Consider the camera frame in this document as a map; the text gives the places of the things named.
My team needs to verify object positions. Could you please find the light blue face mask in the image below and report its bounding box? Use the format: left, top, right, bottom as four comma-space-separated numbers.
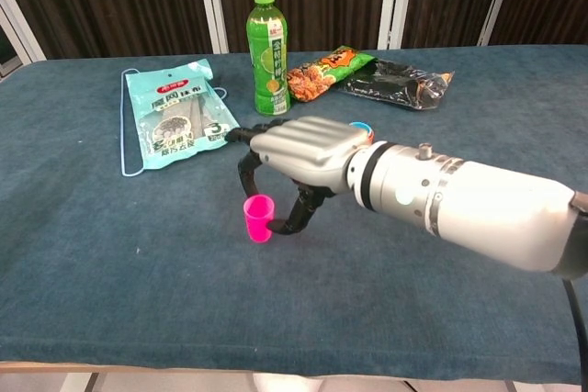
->
119, 69, 231, 178

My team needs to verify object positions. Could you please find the teal cleaning cloth package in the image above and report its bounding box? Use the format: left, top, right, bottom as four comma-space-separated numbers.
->
122, 58, 246, 173

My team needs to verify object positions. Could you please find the teal table cloth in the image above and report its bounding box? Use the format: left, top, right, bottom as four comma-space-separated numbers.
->
0, 44, 588, 385

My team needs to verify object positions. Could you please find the pink plastic cup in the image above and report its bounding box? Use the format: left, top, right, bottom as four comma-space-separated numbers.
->
243, 194, 277, 244

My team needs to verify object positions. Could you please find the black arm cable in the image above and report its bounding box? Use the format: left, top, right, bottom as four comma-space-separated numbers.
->
561, 277, 588, 385

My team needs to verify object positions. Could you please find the green orange snack bag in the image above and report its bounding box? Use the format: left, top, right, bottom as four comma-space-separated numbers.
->
286, 44, 379, 105

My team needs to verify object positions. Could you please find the green tea plastic bottle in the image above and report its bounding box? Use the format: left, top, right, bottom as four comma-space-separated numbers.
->
245, 0, 292, 118

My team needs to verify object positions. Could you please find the black seaweed snack package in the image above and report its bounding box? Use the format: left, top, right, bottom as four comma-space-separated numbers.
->
336, 58, 457, 112

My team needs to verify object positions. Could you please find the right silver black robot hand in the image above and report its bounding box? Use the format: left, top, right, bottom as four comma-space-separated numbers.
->
223, 116, 376, 237

